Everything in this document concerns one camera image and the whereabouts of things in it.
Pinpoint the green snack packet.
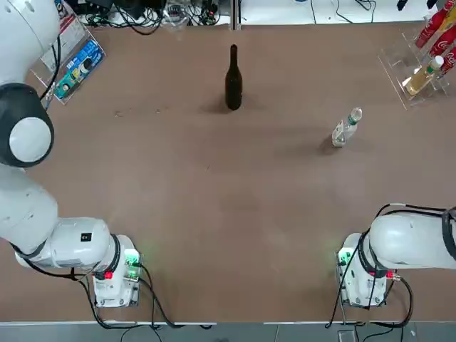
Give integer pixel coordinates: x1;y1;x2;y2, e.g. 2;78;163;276
52;69;86;100

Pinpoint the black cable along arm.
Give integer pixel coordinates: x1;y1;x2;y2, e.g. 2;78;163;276
38;33;61;108
375;202;456;224

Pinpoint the clear acrylic bottle shelf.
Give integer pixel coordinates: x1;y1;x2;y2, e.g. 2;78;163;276
377;28;456;110

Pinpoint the yellow juice bottle orange cap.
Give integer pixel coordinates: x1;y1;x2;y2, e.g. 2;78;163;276
440;5;456;33

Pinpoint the dark glass bottle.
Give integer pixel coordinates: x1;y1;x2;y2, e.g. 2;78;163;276
224;43;245;111

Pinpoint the red white snack box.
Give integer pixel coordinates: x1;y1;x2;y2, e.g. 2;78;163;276
56;16;85;46

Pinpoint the yellow tea bottle white cap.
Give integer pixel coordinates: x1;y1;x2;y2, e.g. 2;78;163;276
405;55;445;97

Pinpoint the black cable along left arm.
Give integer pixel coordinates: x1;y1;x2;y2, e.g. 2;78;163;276
38;33;61;108

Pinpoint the black cable at foot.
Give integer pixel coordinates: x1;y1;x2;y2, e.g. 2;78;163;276
137;263;218;331
326;274;415;328

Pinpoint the black cable at right foot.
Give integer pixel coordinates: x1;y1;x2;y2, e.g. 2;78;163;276
326;274;415;328

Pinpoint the aluminium frame post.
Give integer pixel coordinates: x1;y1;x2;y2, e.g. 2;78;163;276
230;0;242;31

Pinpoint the clear acrylic snack shelf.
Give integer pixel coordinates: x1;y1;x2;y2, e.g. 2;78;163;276
30;16;107;105

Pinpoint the blue cookie packet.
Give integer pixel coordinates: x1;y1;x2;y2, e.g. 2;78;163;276
66;38;107;78

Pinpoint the black cable along right arm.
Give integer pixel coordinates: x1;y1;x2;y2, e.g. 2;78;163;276
375;202;456;224

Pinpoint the black cable at left foot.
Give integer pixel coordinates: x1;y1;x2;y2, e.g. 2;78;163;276
137;263;218;331

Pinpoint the clear plastic water bottle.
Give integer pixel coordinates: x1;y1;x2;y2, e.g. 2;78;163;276
331;107;363;149

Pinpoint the red cola bottle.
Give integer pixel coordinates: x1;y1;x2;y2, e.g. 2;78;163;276
429;24;456;58
440;49;456;71
415;0;452;48

